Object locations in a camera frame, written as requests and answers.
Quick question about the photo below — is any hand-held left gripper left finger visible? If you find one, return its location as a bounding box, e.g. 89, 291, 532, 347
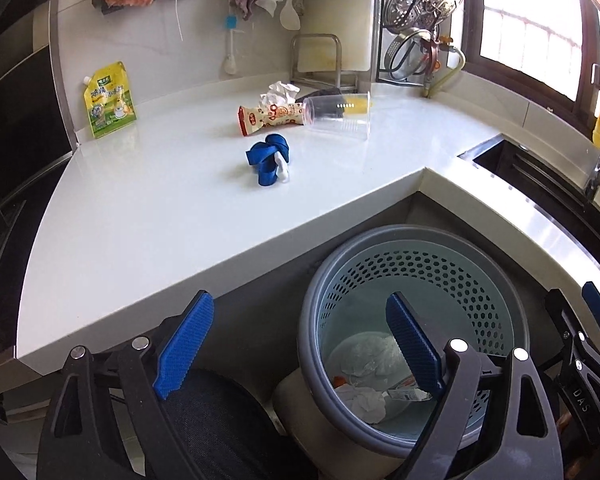
36, 289, 216, 480

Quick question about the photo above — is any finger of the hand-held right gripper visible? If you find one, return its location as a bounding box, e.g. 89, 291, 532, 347
581, 281, 600, 333

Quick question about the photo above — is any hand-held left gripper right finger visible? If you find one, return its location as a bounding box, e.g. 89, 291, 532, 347
385, 291, 563, 480

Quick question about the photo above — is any white plastic bag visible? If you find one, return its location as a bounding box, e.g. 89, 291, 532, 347
337, 335, 406, 378

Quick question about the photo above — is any white green carton box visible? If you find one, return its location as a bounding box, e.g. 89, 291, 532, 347
386, 382, 433, 403

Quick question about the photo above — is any clear plastic bag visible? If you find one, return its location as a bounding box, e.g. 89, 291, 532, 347
340, 385, 387, 423

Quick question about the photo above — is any grey blue perforated wastebasket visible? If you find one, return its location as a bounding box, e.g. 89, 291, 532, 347
297, 225, 531, 458

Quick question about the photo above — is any blue wrapper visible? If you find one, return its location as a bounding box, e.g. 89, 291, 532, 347
245, 133, 292, 187

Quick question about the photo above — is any clear plastic cup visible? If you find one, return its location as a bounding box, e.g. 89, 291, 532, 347
302, 91, 373, 143

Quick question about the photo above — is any red white snack wrapper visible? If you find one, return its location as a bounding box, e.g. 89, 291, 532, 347
237, 101, 306, 137

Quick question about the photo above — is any black cloth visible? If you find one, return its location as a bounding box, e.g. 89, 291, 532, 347
296, 87, 341, 103

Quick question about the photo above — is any white tissue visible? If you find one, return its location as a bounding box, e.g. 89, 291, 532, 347
259, 80, 300, 107

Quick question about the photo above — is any cream round stool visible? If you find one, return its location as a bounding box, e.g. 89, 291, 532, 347
271, 367, 341, 441

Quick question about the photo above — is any black sink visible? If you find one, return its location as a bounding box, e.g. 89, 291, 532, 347
457, 132, 600, 281

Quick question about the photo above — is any black stove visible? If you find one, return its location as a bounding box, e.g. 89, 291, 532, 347
0, 150, 31, 291

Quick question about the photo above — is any yellow spout pouch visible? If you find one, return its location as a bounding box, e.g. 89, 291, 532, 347
82, 61, 137, 139

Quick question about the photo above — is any blue white bottle brush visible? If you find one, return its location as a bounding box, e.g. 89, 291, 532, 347
222, 15, 240, 75

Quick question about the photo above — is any glass pot lid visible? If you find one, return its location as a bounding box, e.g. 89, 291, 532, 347
387, 29, 438, 81

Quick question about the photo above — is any window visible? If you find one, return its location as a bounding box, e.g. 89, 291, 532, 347
462, 0, 600, 111

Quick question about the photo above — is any red rimmed pot lid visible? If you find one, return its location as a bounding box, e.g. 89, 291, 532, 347
426, 35, 444, 77

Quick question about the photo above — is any metal cutting board stand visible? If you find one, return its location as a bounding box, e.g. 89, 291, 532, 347
290, 34, 360, 92

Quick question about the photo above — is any gas valve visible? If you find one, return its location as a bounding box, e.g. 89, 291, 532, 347
435, 35, 453, 68

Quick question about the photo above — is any white rice paddle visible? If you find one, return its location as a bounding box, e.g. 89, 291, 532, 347
280, 0, 302, 31

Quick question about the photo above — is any white cutting board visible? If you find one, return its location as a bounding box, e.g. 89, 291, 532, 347
300, 0, 378, 73

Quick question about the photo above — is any yellowish gas hose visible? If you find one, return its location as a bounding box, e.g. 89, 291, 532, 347
422, 47, 466, 100

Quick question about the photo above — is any black wire rack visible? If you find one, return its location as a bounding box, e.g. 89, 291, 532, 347
375, 0, 468, 86

